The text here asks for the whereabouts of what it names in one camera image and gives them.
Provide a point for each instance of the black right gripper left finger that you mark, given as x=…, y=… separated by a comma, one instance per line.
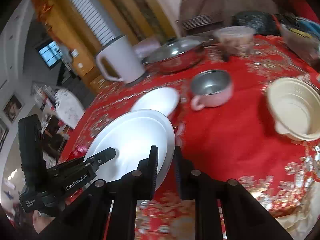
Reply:
x=147, y=181

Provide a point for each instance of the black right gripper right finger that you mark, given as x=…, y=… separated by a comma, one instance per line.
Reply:
x=187, y=183

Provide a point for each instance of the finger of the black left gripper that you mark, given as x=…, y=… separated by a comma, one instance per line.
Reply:
x=101, y=157

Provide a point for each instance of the large white plate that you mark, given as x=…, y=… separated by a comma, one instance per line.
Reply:
x=132, y=135

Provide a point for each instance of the small white plate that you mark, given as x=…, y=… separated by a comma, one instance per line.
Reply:
x=164, y=100

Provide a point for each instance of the white ornate chair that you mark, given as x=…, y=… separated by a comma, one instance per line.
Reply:
x=68, y=108

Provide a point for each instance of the red floral tablecloth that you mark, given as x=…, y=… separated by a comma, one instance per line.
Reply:
x=236, y=140

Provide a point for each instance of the pink cup with steel interior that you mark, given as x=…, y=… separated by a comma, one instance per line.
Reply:
x=211, y=88

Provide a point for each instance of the white electric kettle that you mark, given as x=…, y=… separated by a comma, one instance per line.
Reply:
x=121, y=57

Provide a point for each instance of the steel pan with glass lid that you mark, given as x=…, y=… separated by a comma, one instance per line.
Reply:
x=177, y=54

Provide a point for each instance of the cream plastic bowl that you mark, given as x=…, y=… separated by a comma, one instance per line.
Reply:
x=294, y=106

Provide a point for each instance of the clear plastic food container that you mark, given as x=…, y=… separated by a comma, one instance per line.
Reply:
x=235, y=40

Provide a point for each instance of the wooden cabinet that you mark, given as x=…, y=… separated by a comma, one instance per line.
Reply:
x=65, y=25

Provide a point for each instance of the black plastic bag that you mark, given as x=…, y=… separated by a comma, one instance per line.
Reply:
x=262, y=22

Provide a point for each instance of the clear bag with contents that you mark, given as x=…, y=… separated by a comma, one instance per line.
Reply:
x=307, y=48

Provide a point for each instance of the framed wall picture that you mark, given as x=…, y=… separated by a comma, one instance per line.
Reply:
x=13, y=107

